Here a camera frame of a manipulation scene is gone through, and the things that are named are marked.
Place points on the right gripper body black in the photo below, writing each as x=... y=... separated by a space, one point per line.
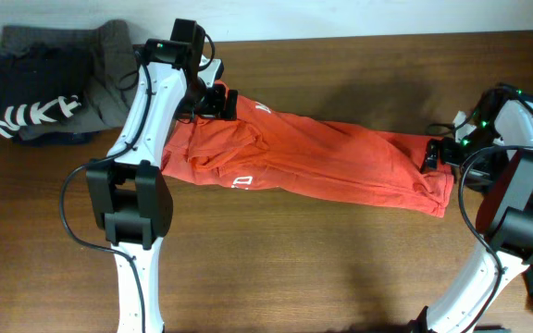
x=455 y=153

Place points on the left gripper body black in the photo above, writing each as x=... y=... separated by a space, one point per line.
x=207 y=101

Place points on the orange red t-shirt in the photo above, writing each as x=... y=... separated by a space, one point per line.
x=341 y=162

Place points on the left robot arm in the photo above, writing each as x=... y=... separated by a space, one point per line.
x=131 y=201

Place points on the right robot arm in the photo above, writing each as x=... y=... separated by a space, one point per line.
x=492 y=147

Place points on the grey folded pants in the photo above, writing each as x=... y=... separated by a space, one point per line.
x=110 y=90

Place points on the dark navy folded garment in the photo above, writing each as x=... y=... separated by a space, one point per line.
x=58 y=139

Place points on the black folded shirt white letters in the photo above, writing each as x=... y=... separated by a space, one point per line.
x=43 y=86

